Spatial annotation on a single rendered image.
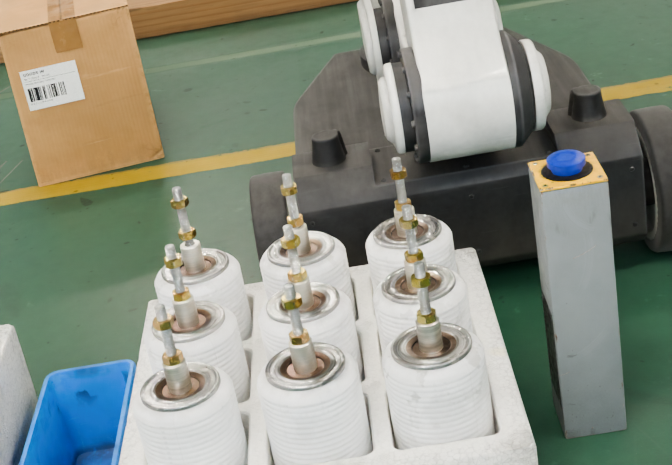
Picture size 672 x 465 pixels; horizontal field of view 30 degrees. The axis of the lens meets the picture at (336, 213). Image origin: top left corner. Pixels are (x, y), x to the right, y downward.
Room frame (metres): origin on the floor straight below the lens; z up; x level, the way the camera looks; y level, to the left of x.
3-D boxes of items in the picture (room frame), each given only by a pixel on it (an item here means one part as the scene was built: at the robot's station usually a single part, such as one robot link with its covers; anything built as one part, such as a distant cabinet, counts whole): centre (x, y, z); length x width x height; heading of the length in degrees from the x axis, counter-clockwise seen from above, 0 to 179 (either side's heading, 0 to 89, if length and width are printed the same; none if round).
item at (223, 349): (1.11, 0.17, 0.16); 0.10 x 0.10 x 0.18
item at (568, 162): (1.17, -0.24, 0.32); 0.04 x 0.04 x 0.02
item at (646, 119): (1.54, -0.44, 0.10); 0.20 x 0.05 x 0.20; 178
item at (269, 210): (1.55, 0.08, 0.10); 0.20 x 0.05 x 0.20; 178
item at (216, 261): (1.23, 0.16, 0.25); 0.08 x 0.08 x 0.01
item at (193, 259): (1.23, 0.16, 0.26); 0.02 x 0.02 x 0.03
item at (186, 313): (1.11, 0.17, 0.26); 0.02 x 0.02 x 0.03
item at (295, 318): (0.99, 0.05, 0.30); 0.01 x 0.01 x 0.08
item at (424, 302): (0.98, -0.06, 0.30); 0.01 x 0.01 x 0.08
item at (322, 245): (1.22, 0.04, 0.25); 0.08 x 0.08 x 0.01
